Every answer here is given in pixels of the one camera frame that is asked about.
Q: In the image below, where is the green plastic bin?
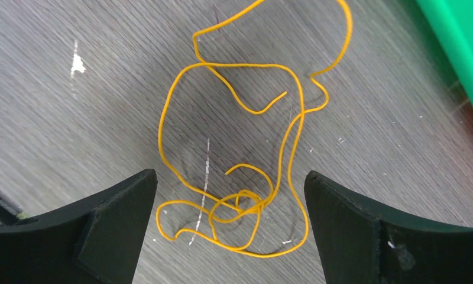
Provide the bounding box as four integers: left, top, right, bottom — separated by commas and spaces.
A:
417, 0, 473, 106

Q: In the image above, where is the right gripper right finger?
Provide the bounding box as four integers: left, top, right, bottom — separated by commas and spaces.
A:
304, 171, 473, 283

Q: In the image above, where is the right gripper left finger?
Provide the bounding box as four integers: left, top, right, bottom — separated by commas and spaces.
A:
0, 169, 157, 283

